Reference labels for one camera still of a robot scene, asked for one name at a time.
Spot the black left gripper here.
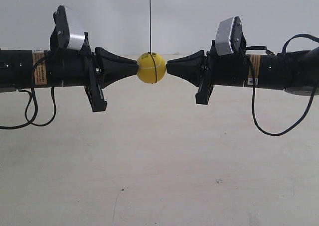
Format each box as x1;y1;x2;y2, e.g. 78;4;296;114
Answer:
48;32;139;113

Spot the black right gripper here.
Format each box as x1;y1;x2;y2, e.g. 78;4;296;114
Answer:
165;39;250;106

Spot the yellow tennis ball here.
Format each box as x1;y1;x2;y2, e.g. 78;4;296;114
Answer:
137;52;166;84

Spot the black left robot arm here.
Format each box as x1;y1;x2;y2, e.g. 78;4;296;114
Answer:
0;33;139;112

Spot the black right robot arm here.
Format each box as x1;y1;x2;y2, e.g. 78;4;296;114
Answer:
166;41;319;105

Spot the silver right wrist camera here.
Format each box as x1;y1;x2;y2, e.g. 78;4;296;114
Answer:
215;16;246;56

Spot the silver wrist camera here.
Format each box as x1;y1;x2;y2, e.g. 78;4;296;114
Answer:
53;5;85;51
215;16;246;56

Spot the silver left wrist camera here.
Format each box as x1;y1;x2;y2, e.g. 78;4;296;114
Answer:
53;5;85;51

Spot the black hanging string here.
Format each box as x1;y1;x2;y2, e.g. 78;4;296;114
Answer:
148;0;153;54

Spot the black left camera cable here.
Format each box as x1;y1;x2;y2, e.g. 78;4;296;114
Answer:
0;46;63;130

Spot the black camera cable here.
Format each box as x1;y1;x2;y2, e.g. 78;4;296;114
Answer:
245;34;319;137
0;46;63;130

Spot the black right camera cable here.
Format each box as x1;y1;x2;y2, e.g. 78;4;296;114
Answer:
245;34;319;137

